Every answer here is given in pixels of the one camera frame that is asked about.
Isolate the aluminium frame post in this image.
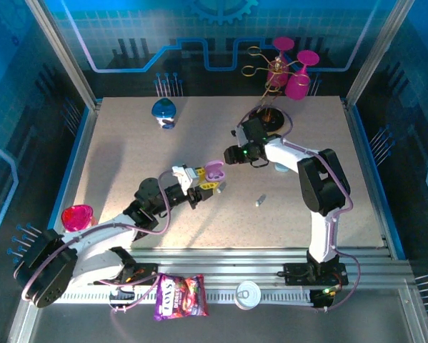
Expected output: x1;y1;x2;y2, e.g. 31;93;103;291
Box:
344;0;414;108
26;0;102;110

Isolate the purple earbud case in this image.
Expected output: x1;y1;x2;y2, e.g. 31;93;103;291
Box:
204;159;225;183

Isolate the white slotted cable duct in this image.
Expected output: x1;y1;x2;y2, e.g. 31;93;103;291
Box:
40;288;314;305

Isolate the gold wire glass rack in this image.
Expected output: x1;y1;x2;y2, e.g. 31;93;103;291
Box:
241;45;286;135

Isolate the aluminium front rail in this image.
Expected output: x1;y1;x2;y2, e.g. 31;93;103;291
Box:
31;246;414;290

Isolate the blue white plastic bottle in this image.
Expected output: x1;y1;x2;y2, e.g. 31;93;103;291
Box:
151;98;178;130

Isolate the purple candy bag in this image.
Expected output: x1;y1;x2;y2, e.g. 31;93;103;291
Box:
152;273;210;322

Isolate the silver tin can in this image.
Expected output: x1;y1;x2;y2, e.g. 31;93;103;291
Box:
234;280;262;310

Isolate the black controller board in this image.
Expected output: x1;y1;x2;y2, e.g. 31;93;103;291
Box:
108;287;136;314
310;285;343;310

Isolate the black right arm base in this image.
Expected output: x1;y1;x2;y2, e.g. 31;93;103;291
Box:
283;262;349;287

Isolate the pink red plastic cup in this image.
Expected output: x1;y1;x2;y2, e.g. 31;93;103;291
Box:
61;204;94;232

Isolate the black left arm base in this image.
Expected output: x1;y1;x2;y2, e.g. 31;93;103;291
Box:
94;262;160;286

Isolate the pink wine glass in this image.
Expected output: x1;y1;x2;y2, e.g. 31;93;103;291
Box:
266;36;296;88
284;49;321;101

